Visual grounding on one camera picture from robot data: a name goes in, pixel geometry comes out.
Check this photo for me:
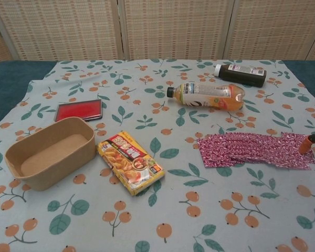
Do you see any right robot hand orange fingertip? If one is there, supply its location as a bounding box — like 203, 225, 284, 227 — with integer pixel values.
298, 133, 315, 154

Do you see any dark brown sauce bottle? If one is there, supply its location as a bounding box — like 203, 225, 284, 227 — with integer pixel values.
214, 64, 267, 88

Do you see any orange juice plastic bottle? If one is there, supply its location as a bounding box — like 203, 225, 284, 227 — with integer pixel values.
166, 82, 246, 112

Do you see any floral fruit print tablecloth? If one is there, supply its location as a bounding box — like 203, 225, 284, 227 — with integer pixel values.
0, 59, 315, 252

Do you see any yellow curry roux box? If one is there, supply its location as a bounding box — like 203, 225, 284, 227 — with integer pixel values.
97, 131, 165, 197

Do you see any red ink pad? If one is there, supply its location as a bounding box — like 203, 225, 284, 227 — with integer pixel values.
54, 99, 103, 122

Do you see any brown paper oval box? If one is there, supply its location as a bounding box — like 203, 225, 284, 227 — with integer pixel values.
4, 117, 96, 191

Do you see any teal table cover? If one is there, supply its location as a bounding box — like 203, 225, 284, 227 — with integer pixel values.
0, 60, 59, 132

